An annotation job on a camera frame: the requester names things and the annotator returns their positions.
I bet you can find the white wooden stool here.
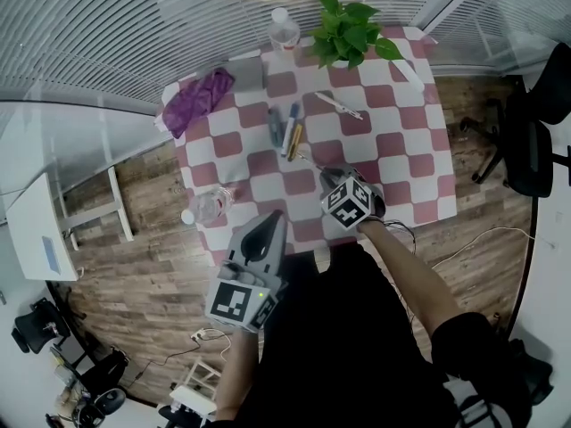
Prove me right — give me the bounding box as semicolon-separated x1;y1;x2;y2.
169;357;224;418

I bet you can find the purple cloth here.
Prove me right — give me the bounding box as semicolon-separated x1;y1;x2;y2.
161;68;236;140

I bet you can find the black office chair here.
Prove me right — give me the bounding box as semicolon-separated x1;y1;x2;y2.
459;42;571;200

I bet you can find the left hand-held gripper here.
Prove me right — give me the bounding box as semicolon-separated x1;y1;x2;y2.
204;210;290;333

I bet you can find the person's body in black clothing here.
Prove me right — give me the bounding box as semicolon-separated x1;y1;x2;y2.
209;243;554;428

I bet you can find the black headset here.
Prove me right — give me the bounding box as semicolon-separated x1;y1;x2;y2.
73;388;128;425

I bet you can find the small black swivel chair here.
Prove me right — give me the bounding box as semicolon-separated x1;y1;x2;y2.
11;299;72;356

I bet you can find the long white floor cable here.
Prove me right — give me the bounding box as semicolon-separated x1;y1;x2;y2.
430;226;536;271

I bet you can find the black chair with star base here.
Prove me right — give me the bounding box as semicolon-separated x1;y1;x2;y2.
490;312;554;407

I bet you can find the blue paper sheet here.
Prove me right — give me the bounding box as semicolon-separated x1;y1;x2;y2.
41;235;62;274

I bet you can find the clear plastic water bottle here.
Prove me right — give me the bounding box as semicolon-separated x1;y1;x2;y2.
180;185;236;227
269;7;301;55

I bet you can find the green potted plant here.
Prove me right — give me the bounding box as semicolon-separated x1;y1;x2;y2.
307;0;405;70

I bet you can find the teal utility knife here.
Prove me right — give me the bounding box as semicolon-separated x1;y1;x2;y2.
267;107;286;144

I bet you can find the short white looped cable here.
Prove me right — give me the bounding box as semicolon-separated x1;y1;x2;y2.
203;327;234;360

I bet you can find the grey flat pad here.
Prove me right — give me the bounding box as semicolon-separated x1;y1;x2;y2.
198;55;269;93

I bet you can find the white side table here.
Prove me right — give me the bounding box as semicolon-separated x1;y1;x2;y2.
4;167;135;283

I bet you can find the checkered table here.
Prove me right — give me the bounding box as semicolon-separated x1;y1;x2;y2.
153;24;459;267

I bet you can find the yellow pen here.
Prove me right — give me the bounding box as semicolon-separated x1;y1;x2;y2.
287;123;304;162

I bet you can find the person's left forearm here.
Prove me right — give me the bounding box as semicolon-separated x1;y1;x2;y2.
213;327;262;423

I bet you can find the person's right forearm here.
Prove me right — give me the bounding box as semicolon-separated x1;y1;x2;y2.
356;218;460;342

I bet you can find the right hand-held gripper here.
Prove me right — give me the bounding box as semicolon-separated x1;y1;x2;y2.
319;165;387;232

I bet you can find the blue white pen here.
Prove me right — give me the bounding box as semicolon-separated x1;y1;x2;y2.
280;102;301;158

